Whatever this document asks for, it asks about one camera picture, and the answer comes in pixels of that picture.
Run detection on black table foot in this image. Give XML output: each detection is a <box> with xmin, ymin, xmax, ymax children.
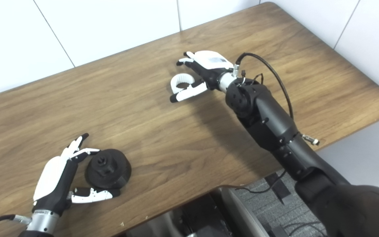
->
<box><xmin>265</xmin><ymin>171</ymin><xmax>292</xmax><ymax>205</ymax></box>

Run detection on round black part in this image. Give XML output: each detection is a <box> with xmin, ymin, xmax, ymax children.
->
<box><xmin>85</xmin><ymin>149</ymin><xmax>132</xmax><ymax>189</ymax></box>

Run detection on thin right arm wires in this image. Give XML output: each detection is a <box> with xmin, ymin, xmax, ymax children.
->
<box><xmin>241</xmin><ymin>69</ymin><xmax>264</xmax><ymax>87</ymax></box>

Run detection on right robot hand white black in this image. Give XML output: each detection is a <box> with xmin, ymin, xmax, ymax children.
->
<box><xmin>170</xmin><ymin>50</ymin><xmax>234</xmax><ymax>103</ymax></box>

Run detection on black robot torso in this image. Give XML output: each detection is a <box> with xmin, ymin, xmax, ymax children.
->
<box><xmin>124</xmin><ymin>186</ymin><xmax>269</xmax><ymax>237</ymax></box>

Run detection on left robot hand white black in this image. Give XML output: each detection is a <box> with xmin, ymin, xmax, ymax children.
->
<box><xmin>33</xmin><ymin>133</ymin><xmax>121</xmax><ymax>216</ymax></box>

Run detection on white ring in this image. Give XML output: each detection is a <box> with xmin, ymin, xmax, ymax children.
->
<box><xmin>171</xmin><ymin>73</ymin><xmax>195</xmax><ymax>95</ymax></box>

